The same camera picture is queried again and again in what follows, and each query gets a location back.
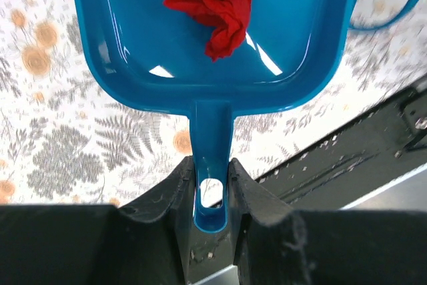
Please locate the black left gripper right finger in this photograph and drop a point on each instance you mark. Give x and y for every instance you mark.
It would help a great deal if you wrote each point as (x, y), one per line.
(275, 244)

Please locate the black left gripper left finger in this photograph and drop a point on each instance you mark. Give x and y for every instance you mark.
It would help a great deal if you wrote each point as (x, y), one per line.
(143, 242)

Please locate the blue plastic dustpan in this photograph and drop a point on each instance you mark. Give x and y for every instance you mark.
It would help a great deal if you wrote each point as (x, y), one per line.
(150, 58)

